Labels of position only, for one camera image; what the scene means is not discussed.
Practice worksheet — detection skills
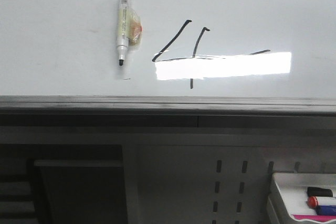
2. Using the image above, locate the white black-tipped whiteboard marker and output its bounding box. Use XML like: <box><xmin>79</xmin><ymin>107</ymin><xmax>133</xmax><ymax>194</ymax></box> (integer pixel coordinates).
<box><xmin>116</xmin><ymin>0</ymin><xmax>143</xmax><ymax>66</ymax></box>

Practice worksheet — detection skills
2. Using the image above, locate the white whiteboard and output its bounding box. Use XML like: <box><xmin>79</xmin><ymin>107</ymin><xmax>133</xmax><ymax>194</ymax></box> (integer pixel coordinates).
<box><xmin>1</xmin><ymin>0</ymin><xmax>335</xmax><ymax>99</ymax></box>

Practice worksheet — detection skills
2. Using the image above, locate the white perforated metal panel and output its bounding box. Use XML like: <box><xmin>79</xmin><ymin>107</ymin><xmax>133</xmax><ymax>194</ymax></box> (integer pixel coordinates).
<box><xmin>137</xmin><ymin>145</ymin><xmax>335</xmax><ymax>223</ymax></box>

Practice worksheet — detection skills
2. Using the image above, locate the dark cabinet door panel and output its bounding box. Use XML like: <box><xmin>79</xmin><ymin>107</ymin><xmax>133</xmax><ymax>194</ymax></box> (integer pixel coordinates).
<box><xmin>34</xmin><ymin>159</ymin><xmax>128</xmax><ymax>223</ymax></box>

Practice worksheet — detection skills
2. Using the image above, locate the white plastic storage tray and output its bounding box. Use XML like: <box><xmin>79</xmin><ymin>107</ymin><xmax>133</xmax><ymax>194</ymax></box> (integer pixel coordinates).
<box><xmin>266</xmin><ymin>173</ymin><xmax>335</xmax><ymax>223</ymax></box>

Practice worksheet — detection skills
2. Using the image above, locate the red-capped white marker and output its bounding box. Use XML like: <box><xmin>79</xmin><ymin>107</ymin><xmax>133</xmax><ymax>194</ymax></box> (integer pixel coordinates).
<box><xmin>307</xmin><ymin>196</ymin><xmax>336</xmax><ymax>209</ymax></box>

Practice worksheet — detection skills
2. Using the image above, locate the blue marker in tray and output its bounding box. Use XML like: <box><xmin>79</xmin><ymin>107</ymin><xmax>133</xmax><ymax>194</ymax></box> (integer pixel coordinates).
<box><xmin>316</xmin><ymin>205</ymin><xmax>336</xmax><ymax>216</ymax></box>

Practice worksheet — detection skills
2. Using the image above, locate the pink item in tray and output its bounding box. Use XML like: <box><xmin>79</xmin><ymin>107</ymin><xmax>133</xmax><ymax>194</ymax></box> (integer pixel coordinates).
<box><xmin>292</xmin><ymin>215</ymin><xmax>335</xmax><ymax>222</ymax></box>

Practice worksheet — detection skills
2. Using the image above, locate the grey aluminium whiteboard tray rail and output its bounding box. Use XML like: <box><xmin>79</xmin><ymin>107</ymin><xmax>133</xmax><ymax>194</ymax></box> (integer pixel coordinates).
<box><xmin>1</xmin><ymin>95</ymin><xmax>335</xmax><ymax>115</ymax></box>

